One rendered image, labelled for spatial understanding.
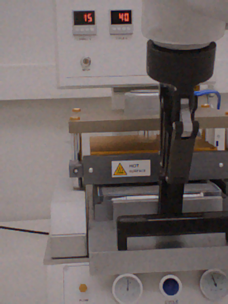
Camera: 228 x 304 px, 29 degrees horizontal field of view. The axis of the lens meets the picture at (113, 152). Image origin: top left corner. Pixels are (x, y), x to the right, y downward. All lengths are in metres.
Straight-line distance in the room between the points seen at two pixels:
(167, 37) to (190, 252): 0.26
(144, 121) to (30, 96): 0.63
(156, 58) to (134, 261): 0.24
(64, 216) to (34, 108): 0.72
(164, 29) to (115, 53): 0.46
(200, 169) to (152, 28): 0.32
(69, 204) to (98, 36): 0.39
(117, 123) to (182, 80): 0.24
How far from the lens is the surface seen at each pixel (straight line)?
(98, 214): 0.65
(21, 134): 1.34
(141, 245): 0.57
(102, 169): 0.69
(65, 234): 0.63
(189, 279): 0.65
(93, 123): 0.69
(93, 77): 0.91
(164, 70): 0.48
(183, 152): 0.50
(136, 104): 0.76
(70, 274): 0.64
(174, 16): 0.45
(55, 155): 1.35
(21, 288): 0.98
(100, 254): 0.55
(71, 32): 0.91
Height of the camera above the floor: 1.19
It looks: 10 degrees down
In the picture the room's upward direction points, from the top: 2 degrees counter-clockwise
